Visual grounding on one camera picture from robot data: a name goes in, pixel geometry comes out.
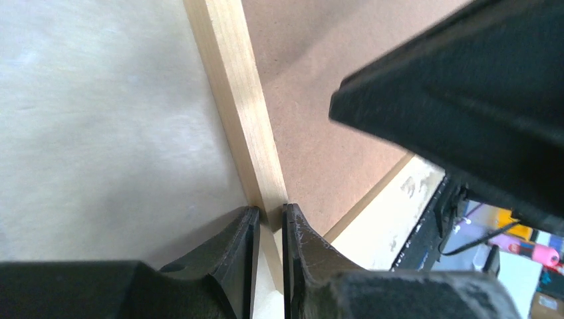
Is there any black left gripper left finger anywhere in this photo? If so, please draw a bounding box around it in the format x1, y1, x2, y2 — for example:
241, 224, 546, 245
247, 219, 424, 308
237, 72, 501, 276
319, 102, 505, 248
1, 207, 259, 318

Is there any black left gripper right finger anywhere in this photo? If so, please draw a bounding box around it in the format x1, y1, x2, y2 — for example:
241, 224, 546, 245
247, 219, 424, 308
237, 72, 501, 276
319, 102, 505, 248
282, 204, 520, 318

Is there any wooden picture frame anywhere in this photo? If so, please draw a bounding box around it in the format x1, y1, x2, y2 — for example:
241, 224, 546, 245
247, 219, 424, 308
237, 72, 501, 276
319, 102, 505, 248
184, 1, 411, 306

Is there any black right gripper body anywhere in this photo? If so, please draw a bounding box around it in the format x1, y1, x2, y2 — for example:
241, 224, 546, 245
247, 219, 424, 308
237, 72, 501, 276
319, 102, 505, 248
329, 1, 563, 235

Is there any brown frame backing board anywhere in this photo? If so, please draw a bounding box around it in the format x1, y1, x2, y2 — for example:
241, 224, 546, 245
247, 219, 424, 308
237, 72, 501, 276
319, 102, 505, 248
243, 0, 464, 234

